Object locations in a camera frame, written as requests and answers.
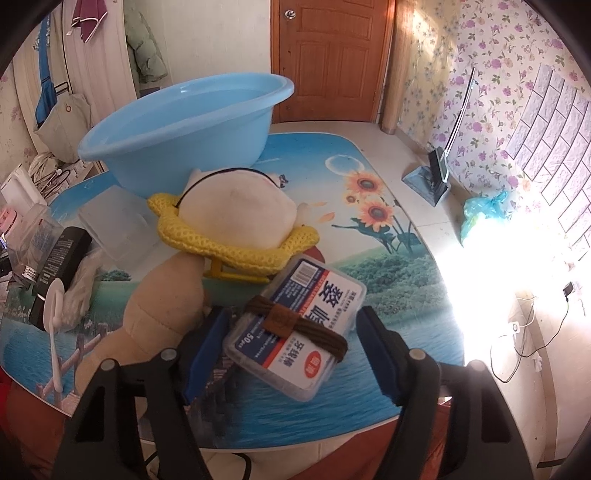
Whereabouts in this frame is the beige bread plush toy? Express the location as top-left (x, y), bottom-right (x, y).
top-left (75, 252), bottom-right (205, 393)

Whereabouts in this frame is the black tube bottle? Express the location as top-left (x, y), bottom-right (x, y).
top-left (29, 226), bottom-right (92, 331)

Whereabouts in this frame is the clear toothpick box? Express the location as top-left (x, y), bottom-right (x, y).
top-left (224, 255), bottom-right (367, 402)

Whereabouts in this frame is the white plastic hook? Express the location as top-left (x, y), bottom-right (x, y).
top-left (43, 278), bottom-right (65, 393)

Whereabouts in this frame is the clear plastic jar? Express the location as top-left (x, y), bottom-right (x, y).
top-left (1, 204), bottom-right (63, 286)

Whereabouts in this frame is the clear plastic storage box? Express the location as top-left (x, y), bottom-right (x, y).
top-left (78, 185), bottom-right (160, 270)

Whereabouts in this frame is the black phone stand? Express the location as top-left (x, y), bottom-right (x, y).
top-left (403, 147), bottom-right (450, 207)

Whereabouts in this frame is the grey tote bag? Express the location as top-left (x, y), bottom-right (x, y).
top-left (35, 93), bottom-right (91, 164)

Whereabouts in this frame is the light blue plastic basin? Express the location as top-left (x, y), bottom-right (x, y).
top-left (78, 73), bottom-right (294, 198)

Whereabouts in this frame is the brown wooden door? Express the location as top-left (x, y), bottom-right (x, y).
top-left (270, 1), bottom-right (396, 123)

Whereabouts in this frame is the brown hair tie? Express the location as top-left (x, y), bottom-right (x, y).
top-left (243, 294), bottom-right (350, 363)

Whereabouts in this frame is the blue strap bag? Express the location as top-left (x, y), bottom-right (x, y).
top-left (35, 15), bottom-right (57, 128)

